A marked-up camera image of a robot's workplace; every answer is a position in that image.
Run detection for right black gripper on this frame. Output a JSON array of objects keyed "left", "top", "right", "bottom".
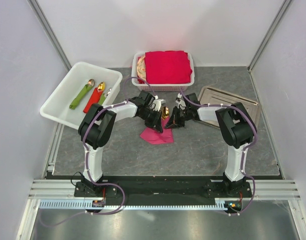
[{"left": 164, "top": 106, "right": 191, "bottom": 129}]

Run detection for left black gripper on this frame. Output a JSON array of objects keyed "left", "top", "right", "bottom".
[{"left": 138, "top": 108, "right": 163, "bottom": 134}]

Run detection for pink paper napkin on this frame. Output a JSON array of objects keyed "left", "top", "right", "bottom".
[{"left": 139, "top": 117, "right": 174, "bottom": 145}]

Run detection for gold spoon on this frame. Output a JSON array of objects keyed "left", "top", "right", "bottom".
[{"left": 161, "top": 106, "right": 170, "bottom": 120}]

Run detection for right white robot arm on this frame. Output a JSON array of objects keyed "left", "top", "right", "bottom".
[{"left": 164, "top": 93, "right": 257, "bottom": 198}]

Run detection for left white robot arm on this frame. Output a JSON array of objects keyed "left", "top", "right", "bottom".
[{"left": 78, "top": 91, "right": 166, "bottom": 197}]

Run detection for red rolled napkin set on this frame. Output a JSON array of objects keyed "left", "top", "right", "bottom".
[{"left": 83, "top": 82, "right": 106, "bottom": 114}]

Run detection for green rolled napkin set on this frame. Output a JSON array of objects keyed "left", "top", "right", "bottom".
[{"left": 69, "top": 79, "right": 95, "bottom": 110}]

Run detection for white perforated basket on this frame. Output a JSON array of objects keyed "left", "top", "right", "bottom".
[{"left": 131, "top": 51, "right": 195, "bottom": 92}]

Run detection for silver metal tray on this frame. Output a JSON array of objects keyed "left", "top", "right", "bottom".
[{"left": 197, "top": 86, "right": 261, "bottom": 128}]

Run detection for stack of red napkins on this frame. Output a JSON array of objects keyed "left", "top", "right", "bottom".
[{"left": 144, "top": 50, "right": 193, "bottom": 85}]

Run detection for patterned paper plates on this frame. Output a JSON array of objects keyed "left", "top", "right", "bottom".
[{"left": 136, "top": 55, "right": 146, "bottom": 84}]

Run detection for white plastic tub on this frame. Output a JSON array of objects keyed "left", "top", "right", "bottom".
[{"left": 39, "top": 61, "right": 123, "bottom": 130}]

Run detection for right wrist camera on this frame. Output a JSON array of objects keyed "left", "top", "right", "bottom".
[{"left": 175, "top": 93, "right": 186, "bottom": 110}]

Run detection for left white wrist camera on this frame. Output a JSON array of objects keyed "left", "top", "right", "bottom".
[{"left": 150, "top": 95, "right": 166, "bottom": 112}]

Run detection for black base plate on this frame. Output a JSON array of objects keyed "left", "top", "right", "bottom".
[{"left": 74, "top": 175, "right": 253, "bottom": 199}]

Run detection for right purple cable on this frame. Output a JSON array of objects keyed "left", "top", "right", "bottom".
[{"left": 179, "top": 88, "right": 259, "bottom": 217}]

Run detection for slotted cable duct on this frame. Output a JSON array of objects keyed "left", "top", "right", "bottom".
[{"left": 39, "top": 197, "right": 244, "bottom": 210}]

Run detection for aluminium rail frame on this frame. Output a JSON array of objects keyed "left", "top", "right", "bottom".
[{"left": 16, "top": 179, "right": 306, "bottom": 240}]

